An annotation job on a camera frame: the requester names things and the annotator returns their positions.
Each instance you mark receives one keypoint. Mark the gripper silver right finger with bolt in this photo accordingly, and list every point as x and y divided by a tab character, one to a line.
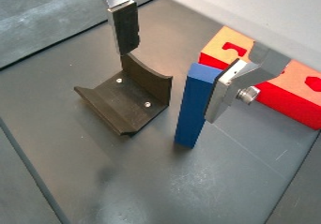
235	82

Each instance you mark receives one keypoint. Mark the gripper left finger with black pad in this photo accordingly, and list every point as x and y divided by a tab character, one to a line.
123	21

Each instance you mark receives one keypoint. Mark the blue rectangular block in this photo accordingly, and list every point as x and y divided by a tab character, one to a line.
195	97

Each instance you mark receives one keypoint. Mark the red shape-sorting board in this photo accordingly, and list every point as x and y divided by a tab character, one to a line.
291	94

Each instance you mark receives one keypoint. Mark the black curved holder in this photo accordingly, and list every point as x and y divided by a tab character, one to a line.
130	98

